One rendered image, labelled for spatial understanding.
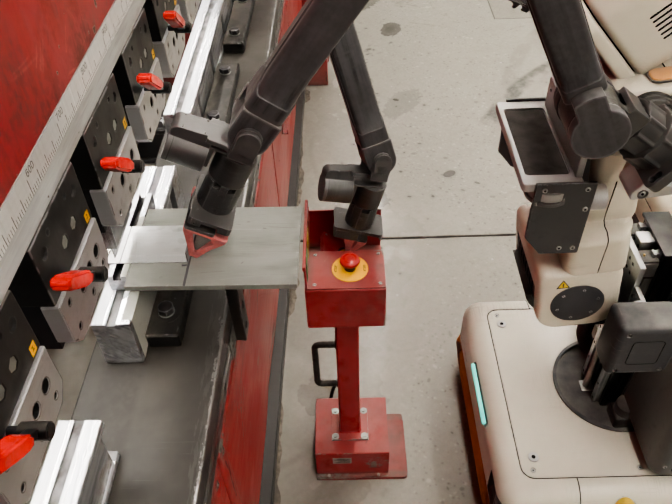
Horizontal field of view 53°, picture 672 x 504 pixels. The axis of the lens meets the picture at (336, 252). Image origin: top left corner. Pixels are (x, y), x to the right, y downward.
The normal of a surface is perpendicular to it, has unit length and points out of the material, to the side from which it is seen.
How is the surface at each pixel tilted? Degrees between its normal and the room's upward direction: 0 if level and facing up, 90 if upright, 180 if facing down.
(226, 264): 0
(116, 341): 90
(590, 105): 91
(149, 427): 0
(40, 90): 90
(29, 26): 90
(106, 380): 0
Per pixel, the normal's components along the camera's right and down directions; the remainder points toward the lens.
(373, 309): 0.00, 0.70
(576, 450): -0.03, -0.71
